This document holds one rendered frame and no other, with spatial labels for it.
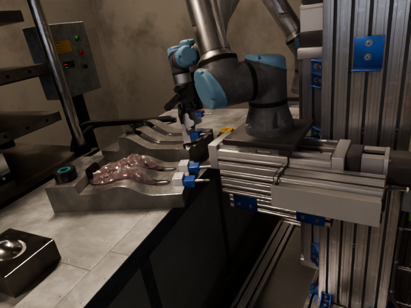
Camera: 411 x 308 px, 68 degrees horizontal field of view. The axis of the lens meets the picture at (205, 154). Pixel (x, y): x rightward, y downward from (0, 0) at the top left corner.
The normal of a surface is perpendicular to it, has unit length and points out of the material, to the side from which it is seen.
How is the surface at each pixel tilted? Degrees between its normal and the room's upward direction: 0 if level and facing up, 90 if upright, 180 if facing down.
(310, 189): 0
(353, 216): 90
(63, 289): 0
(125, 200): 90
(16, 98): 90
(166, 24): 90
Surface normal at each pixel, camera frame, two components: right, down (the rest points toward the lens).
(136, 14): -0.51, 0.41
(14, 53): 0.85, 0.10
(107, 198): -0.12, 0.41
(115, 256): -0.14, -0.91
